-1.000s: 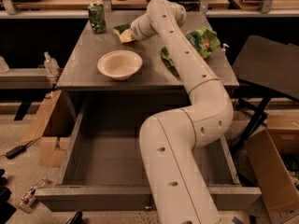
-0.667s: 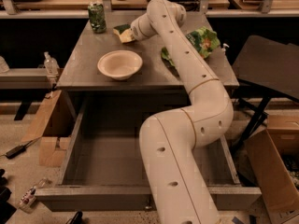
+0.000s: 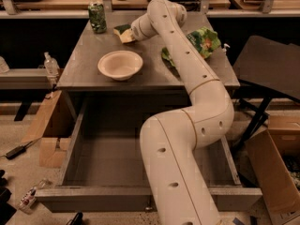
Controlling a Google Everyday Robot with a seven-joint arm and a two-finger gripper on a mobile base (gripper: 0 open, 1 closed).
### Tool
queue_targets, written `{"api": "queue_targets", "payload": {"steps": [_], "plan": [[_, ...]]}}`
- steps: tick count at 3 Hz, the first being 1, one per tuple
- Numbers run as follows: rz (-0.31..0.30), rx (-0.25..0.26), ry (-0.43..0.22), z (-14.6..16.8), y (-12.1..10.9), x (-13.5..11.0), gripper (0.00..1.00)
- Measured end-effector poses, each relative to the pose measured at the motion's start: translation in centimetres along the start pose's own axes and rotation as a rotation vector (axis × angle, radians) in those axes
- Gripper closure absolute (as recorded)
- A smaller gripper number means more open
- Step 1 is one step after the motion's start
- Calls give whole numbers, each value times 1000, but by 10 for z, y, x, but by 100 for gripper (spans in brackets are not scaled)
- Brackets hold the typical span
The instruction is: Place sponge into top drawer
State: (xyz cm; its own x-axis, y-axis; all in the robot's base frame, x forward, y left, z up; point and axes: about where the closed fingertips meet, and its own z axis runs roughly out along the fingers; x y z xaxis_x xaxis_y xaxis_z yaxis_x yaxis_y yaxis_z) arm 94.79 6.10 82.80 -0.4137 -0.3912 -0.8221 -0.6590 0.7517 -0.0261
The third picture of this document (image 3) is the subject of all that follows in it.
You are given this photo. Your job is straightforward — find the open grey top drawer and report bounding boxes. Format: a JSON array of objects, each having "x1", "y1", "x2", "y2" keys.
[{"x1": 35, "y1": 92, "x2": 263, "y2": 213}]

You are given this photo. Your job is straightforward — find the white bowl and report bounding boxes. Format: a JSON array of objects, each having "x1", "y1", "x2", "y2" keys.
[{"x1": 97, "y1": 51, "x2": 143, "y2": 81}]

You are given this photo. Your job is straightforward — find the green and yellow sponge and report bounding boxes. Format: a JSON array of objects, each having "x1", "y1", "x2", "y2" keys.
[{"x1": 113, "y1": 24, "x2": 135, "y2": 43}]

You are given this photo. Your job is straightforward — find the black power adapter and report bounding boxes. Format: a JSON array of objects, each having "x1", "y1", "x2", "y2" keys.
[{"x1": 6, "y1": 145, "x2": 26, "y2": 160}]

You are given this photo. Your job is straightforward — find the plastic bottle on floor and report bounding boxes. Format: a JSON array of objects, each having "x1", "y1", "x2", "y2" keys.
[{"x1": 18, "y1": 179, "x2": 51, "y2": 214}]

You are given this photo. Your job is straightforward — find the wooden block on floor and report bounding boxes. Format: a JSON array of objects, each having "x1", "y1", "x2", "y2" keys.
[{"x1": 39, "y1": 137, "x2": 71, "y2": 168}]

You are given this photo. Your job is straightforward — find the green chip bag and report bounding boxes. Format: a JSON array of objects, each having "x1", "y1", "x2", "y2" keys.
[{"x1": 160, "y1": 26, "x2": 222, "y2": 68}]

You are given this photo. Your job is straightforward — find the small white pump bottle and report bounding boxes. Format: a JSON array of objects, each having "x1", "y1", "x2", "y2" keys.
[{"x1": 222, "y1": 43, "x2": 231, "y2": 54}]

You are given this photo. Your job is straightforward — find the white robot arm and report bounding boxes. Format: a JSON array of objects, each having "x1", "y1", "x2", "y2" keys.
[{"x1": 131, "y1": 0, "x2": 233, "y2": 225}]

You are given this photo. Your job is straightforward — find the green soda can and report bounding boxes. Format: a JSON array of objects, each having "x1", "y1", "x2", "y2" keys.
[{"x1": 88, "y1": 2, "x2": 107, "y2": 34}]

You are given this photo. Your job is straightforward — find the cardboard box at right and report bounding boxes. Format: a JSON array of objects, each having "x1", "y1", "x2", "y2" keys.
[{"x1": 245, "y1": 115, "x2": 300, "y2": 225}]

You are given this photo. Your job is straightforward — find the clear plastic bottle on bench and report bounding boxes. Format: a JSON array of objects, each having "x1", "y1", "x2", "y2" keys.
[{"x1": 44, "y1": 52, "x2": 59, "y2": 76}]

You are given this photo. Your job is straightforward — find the black folding chair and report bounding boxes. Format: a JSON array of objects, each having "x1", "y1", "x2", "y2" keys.
[{"x1": 232, "y1": 36, "x2": 300, "y2": 151}]

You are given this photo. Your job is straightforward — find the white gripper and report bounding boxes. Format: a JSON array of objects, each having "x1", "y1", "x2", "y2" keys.
[{"x1": 131, "y1": 14, "x2": 157, "y2": 41}]

